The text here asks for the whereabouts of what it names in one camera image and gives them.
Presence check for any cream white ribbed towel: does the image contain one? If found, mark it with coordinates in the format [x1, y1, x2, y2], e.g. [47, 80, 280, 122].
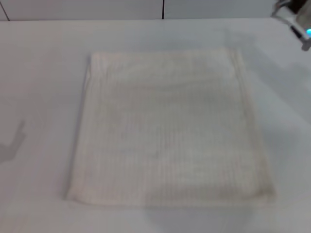
[64, 47, 276, 207]

